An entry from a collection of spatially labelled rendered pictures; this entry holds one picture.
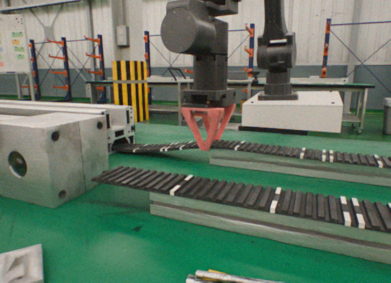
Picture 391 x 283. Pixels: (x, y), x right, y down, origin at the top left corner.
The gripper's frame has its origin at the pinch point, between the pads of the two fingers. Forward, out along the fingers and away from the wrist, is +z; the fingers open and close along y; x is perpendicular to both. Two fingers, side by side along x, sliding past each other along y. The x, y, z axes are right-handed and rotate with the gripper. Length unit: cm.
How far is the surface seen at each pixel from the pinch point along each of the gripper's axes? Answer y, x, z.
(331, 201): 18.2, 18.5, 0.0
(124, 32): -265, -208, -63
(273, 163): 1.4, 11.2, 2.1
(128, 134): -3.1, -19.3, 0.6
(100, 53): -724, -634, -79
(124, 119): -2.5, -19.5, -2.7
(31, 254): 31.5, -4.3, 2.6
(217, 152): 2.0, 2.0, 1.2
